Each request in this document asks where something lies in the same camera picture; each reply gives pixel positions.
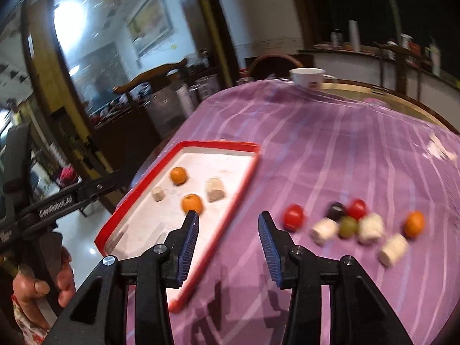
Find person's left forearm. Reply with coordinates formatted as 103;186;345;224
10;293;51;345

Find dark wooden chair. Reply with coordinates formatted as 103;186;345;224
374;41;414;92

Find white mug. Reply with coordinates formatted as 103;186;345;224
289;68;338;90

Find purple striped cloth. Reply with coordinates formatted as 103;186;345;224
122;79;460;345

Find wooden chair with plastic cover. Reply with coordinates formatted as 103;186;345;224
113;58;202;141

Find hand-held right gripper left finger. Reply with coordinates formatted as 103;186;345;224
43;210;200;345

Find green grape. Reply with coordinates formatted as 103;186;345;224
338;216;359;239

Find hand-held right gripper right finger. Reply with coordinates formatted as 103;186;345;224
258;211;414;345

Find orange mandarin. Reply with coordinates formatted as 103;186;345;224
404;211;426;239
182;193;204;215
170;166;188;186

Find tall white cup stack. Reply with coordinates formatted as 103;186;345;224
348;20;361;51

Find white tumbler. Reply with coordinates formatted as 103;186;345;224
429;45;442;76

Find red cherry tomato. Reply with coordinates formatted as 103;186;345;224
347;199;368;220
283;204;305;233

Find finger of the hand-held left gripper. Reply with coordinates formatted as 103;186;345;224
74;170;128;205

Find clear glass pitcher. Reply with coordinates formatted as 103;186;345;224
189;75;221;101

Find dark purple plum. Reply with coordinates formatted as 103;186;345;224
325;202;347;221

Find red cloth bundle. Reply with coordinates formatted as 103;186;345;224
59;165;80;187

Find framed fish painting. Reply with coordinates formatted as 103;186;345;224
126;0;175;58

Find dark wooden sideboard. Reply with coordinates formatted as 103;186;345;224
90;108;173;187

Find round wooden hoop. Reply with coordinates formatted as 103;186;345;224
248;54;313;80

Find red rimmed white tray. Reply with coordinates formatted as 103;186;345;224
94;140;261;313

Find person's left hand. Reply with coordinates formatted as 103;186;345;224
12;246;77;308

